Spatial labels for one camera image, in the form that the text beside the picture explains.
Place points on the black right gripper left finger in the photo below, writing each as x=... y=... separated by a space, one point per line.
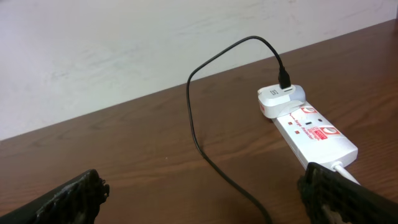
x=75 y=201

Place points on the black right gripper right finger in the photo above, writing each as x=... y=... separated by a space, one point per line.
x=330 y=198

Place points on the white power strip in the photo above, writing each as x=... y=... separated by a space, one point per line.
x=312 y=138

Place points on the white USB wall charger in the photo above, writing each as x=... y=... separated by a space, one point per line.
x=275 y=102

